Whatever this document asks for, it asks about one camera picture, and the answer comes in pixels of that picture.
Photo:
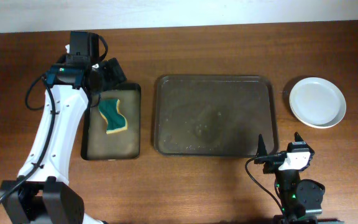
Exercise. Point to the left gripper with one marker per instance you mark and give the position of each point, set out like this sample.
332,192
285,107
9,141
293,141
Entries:
116,74

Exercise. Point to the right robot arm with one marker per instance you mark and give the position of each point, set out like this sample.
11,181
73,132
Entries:
299,200

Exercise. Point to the light grey plate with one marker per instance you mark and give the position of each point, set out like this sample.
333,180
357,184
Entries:
317,103

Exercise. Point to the black water tray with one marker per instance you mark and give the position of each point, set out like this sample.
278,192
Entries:
97,144

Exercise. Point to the large brown serving tray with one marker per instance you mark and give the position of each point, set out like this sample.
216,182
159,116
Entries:
214,115

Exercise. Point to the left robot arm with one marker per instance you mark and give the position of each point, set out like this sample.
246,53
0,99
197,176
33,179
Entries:
40,193

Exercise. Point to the green yellow sponge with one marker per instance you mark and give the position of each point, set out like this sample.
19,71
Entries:
115,120

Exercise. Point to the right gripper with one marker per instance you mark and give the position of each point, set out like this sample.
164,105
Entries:
271,167

